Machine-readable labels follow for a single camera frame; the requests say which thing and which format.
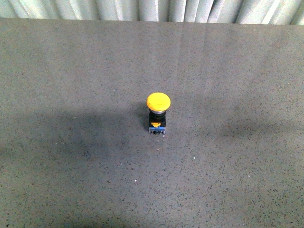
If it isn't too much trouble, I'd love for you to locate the yellow mushroom push button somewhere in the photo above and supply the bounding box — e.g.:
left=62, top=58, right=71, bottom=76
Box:
left=146, top=92, right=171, bottom=136

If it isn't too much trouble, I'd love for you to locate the grey pleated curtain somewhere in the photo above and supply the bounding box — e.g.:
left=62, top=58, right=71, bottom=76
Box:
left=0, top=0, right=304, bottom=25

